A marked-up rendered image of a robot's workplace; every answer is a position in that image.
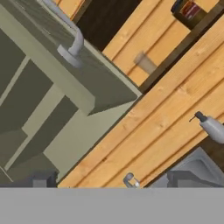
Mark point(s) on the beige cup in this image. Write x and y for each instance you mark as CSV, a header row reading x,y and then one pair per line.
x,y
145,62

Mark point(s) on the grey sink basin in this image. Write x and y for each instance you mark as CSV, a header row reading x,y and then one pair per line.
x,y
201,163

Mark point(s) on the grey tap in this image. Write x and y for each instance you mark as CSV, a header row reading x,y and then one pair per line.
x,y
130,179

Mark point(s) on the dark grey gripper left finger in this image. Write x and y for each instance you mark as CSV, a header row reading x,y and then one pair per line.
x,y
43,178

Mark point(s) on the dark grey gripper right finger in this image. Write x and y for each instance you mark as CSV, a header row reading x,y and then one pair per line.
x,y
186,181

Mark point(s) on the dark jar with red label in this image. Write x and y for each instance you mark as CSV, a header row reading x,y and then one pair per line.
x,y
189,11

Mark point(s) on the grey soap dispenser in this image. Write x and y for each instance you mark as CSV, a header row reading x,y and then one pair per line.
x,y
212,127

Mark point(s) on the olive green open cabinet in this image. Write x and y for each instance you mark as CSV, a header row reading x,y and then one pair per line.
x,y
35,116

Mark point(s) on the dark brown wall panel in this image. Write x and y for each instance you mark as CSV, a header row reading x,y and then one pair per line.
x,y
108,20

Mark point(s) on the dark brown wooden shelf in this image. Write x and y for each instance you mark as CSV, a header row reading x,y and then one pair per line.
x,y
178,52

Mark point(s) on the olive green cabinet door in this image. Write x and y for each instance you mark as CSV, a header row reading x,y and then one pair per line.
x,y
43,32

